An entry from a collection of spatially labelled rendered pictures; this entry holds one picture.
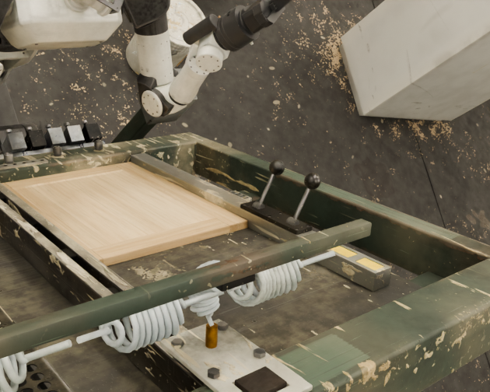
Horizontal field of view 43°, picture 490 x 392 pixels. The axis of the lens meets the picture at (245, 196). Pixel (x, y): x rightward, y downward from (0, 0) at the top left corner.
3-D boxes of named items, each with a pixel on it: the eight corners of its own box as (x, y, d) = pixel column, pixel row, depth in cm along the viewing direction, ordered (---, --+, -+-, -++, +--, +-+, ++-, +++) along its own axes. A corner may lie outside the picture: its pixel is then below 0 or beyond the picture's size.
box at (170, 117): (163, 92, 224) (187, 67, 210) (175, 122, 222) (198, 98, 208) (134, 95, 217) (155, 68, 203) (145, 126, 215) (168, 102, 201)
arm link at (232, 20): (292, 13, 149) (255, 36, 156) (270, -21, 146) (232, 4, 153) (277, 35, 140) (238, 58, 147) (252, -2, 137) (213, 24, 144)
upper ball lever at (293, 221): (289, 226, 143) (314, 173, 143) (301, 232, 140) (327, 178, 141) (279, 222, 141) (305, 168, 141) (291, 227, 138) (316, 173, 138)
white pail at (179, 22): (171, 37, 335) (214, -16, 298) (182, 87, 327) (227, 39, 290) (116, 30, 317) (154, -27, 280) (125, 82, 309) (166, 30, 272)
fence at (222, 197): (145, 165, 193) (145, 152, 192) (389, 285, 125) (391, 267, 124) (130, 167, 190) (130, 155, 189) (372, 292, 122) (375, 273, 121)
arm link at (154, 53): (133, 110, 177) (120, 33, 164) (164, 92, 185) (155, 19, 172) (162, 120, 171) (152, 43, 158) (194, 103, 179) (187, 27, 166)
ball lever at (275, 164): (256, 211, 152) (279, 161, 152) (266, 215, 149) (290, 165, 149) (246, 206, 149) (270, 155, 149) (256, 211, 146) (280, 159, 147)
